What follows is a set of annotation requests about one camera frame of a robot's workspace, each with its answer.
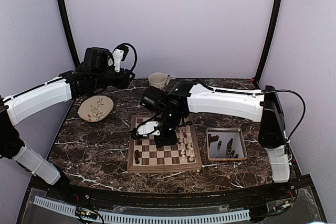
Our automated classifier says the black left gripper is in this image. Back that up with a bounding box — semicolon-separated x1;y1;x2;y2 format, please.
92;67;134;90

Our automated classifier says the dark chess piece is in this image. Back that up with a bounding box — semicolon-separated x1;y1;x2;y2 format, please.
134;150;140;158

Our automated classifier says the dark chess piece corner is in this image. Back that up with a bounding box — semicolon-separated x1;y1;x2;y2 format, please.
134;157;140;164

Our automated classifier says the metal tray with wooden rim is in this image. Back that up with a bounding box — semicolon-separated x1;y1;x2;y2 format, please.
206;127;247;162

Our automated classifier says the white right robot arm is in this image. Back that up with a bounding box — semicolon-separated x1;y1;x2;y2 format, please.
132;81;290;200

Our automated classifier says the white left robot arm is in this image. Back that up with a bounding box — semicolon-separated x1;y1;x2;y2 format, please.
1;42;138;201

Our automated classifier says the white chess king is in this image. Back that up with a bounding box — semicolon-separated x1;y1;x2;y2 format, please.
185;125;191;138

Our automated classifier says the white chess queen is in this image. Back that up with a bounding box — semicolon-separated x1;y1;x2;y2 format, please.
187;137;192;148

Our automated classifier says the wooden chess board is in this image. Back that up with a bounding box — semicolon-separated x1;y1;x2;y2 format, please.
127;124;202;173

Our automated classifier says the coral painted ceramic mug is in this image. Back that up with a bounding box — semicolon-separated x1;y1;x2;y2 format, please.
148;72;171;90

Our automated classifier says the bird painted ceramic plate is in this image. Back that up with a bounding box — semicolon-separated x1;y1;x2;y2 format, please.
78;95;114;123

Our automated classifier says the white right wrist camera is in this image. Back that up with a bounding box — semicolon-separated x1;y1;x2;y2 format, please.
130;121;161;140

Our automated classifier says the black left corner post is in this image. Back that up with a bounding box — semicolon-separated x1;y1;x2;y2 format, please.
57;0;80;67

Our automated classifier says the black corner post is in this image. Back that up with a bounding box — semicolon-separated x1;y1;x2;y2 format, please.
253;0;281;87
57;0;80;67

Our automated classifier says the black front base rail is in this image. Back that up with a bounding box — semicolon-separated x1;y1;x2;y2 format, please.
86;189;263;209

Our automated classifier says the white slotted cable duct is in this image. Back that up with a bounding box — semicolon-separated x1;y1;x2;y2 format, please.
33;196;250;223

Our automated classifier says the black right corner post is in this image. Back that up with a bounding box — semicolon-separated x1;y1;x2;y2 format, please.
253;0;281;87

